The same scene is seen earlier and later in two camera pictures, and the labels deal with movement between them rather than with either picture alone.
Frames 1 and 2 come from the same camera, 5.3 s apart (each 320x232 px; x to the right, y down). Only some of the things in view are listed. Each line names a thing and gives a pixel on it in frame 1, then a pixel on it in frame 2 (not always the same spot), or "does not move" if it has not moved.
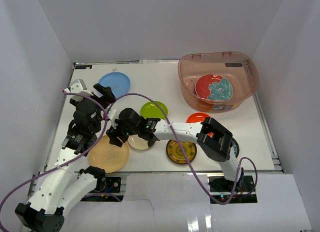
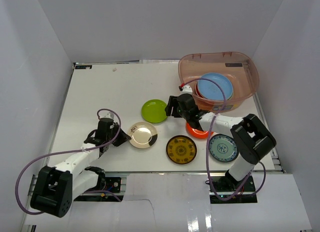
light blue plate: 119,83 → 211,90
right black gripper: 114,139 → 173,102
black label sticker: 87,67 does not move
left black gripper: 104,93 → 117,136
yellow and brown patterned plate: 174,152 does not move
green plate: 150,110 does not move
